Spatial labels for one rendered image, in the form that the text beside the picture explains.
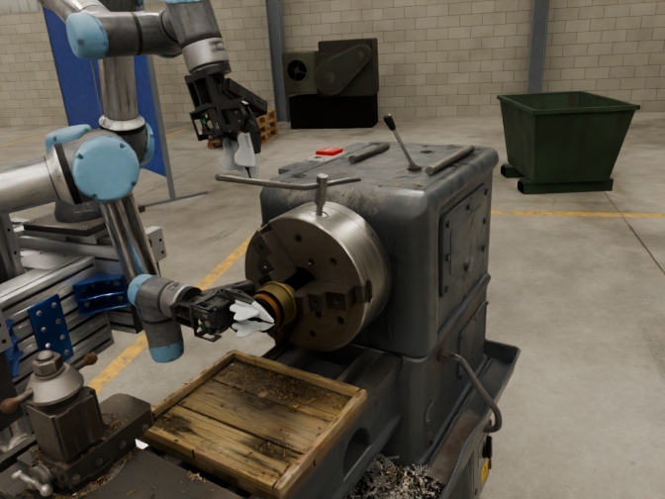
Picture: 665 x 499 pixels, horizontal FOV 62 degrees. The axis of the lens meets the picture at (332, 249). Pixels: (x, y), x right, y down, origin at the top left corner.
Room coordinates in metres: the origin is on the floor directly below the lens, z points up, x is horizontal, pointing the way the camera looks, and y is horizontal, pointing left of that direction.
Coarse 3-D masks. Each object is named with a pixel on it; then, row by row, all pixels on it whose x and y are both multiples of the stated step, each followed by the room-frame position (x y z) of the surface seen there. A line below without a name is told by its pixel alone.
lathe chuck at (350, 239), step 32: (288, 224) 1.09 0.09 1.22; (320, 224) 1.05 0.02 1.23; (352, 224) 1.09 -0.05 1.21; (256, 256) 1.14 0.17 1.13; (320, 256) 1.05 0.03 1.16; (352, 256) 1.01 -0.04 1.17; (256, 288) 1.14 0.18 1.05; (384, 288) 1.06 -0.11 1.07; (320, 320) 1.05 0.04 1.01; (352, 320) 1.01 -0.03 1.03
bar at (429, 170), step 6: (462, 150) 1.45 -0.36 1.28; (468, 150) 1.47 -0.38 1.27; (450, 156) 1.38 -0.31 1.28; (456, 156) 1.40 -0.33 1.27; (462, 156) 1.44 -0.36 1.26; (438, 162) 1.32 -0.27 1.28; (444, 162) 1.34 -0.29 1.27; (450, 162) 1.37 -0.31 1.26; (426, 168) 1.29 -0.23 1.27; (432, 168) 1.28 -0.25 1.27; (438, 168) 1.31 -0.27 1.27
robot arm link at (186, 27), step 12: (168, 0) 1.02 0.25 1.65; (180, 0) 1.01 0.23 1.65; (192, 0) 1.01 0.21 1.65; (204, 0) 1.03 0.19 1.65; (168, 12) 1.03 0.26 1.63; (180, 12) 1.01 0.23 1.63; (192, 12) 1.01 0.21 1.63; (204, 12) 1.02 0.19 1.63; (168, 24) 1.05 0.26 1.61; (180, 24) 1.01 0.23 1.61; (192, 24) 1.01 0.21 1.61; (204, 24) 1.01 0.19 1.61; (216, 24) 1.04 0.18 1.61; (180, 36) 1.02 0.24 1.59; (192, 36) 1.01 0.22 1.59; (204, 36) 1.01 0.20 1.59; (216, 36) 1.02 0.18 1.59
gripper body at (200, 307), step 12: (192, 288) 1.02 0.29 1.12; (180, 300) 0.99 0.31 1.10; (192, 300) 1.01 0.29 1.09; (204, 300) 0.96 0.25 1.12; (216, 300) 0.97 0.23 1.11; (228, 300) 0.97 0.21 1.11; (192, 312) 0.95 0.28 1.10; (204, 312) 0.93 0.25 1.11; (216, 312) 0.93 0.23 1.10; (228, 312) 0.96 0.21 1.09; (180, 324) 0.97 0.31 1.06; (192, 324) 0.95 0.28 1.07; (204, 324) 0.95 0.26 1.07; (216, 324) 0.93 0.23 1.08; (228, 324) 0.95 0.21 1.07; (216, 336) 0.94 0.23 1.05
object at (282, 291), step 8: (264, 288) 0.99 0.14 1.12; (272, 288) 0.99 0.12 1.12; (280, 288) 0.99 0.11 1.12; (288, 288) 1.01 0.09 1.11; (256, 296) 0.96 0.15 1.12; (264, 296) 0.96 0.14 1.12; (272, 296) 0.97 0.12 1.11; (280, 296) 0.97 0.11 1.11; (288, 296) 0.98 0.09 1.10; (264, 304) 0.94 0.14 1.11; (272, 304) 0.95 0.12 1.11; (280, 304) 0.96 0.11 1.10; (288, 304) 0.97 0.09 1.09; (296, 304) 0.98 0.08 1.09; (272, 312) 0.94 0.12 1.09; (280, 312) 0.96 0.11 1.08; (288, 312) 0.96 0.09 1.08; (296, 312) 0.98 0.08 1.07; (280, 320) 0.96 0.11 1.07; (288, 320) 0.98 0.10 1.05; (272, 328) 0.94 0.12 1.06
